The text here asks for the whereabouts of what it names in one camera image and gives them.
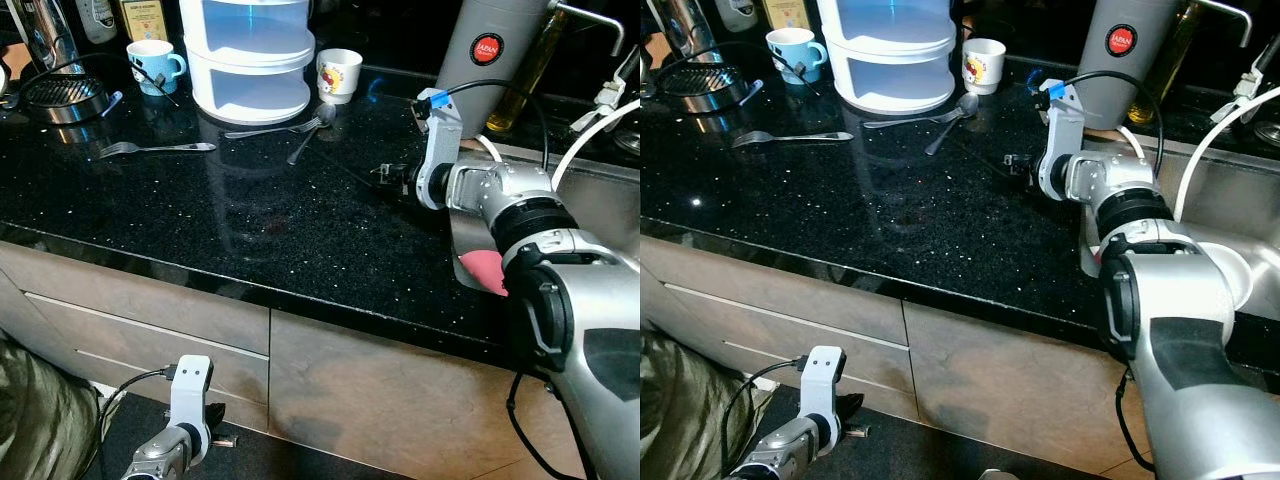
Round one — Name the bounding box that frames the yellow carton box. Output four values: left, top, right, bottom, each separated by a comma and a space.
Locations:
118, 0, 173, 43
760, 0, 813, 31

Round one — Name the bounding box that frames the yellow oil bottle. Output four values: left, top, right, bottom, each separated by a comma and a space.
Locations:
486, 8, 573, 134
1127, 0, 1207, 127

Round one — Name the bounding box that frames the grey canister with red logo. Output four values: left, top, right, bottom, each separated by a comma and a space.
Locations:
1076, 0, 1193, 133
436, 0, 553, 103

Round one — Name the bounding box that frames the stainless steel sink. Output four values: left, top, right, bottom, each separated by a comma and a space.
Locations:
448, 138, 641, 293
1078, 130, 1280, 333

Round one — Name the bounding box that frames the chrome curved tap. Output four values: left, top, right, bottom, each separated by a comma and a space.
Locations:
1193, 0, 1255, 49
553, 2, 628, 58

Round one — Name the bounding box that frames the dark bottle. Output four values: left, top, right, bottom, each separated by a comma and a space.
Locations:
713, 0, 759, 33
75, 0, 121, 44

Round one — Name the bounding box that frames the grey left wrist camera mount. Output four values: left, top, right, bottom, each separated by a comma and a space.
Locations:
798, 345, 849, 431
166, 355, 214, 441

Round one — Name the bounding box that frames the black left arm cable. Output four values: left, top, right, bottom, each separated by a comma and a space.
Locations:
93, 367, 179, 480
720, 357, 807, 473

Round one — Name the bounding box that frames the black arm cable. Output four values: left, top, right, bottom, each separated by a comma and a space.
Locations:
720, 357, 807, 473
505, 370, 593, 480
1058, 70, 1167, 183
438, 80, 553, 173
1113, 368, 1158, 473
93, 367, 179, 480

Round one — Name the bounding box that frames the black floor mat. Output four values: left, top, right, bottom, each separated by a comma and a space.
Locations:
738, 383, 1006, 480
90, 393, 406, 480

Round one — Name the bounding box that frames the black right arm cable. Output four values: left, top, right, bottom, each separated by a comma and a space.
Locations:
1113, 368, 1158, 473
505, 370, 593, 480
438, 80, 553, 173
1058, 70, 1167, 183

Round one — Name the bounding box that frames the steel jug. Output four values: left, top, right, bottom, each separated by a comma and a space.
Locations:
652, 0, 723, 63
12, 0, 83, 73

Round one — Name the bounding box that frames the grey green plastic bag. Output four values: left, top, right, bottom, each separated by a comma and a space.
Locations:
640, 328, 778, 480
0, 332, 113, 480

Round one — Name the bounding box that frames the white tiered plastic container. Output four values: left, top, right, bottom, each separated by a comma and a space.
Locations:
816, 0, 958, 116
178, 0, 317, 126

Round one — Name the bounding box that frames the thick white hose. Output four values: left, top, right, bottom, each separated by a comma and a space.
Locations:
550, 97, 641, 193
1171, 87, 1280, 225

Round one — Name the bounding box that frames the metal spoon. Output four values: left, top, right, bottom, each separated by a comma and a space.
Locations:
286, 102, 339, 167
924, 93, 980, 157

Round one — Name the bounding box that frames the brown kitchen base cabinet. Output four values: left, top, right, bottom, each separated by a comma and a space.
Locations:
0, 238, 601, 480
640, 235, 1161, 480

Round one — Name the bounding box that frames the blue mug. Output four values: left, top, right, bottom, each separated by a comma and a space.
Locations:
126, 40, 189, 98
765, 27, 830, 86

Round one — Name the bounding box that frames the steel strainer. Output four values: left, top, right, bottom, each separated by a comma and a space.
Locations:
658, 63, 767, 114
20, 75, 123, 126

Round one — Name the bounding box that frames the white bowl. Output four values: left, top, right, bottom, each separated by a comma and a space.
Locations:
1212, 243, 1257, 313

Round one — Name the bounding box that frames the thin black cord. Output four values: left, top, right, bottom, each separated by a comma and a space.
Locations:
0, 50, 183, 111
645, 40, 816, 99

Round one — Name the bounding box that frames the white printed cup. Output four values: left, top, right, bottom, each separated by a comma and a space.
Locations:
315, 48, 364, 106
961, 38, 1008, 97

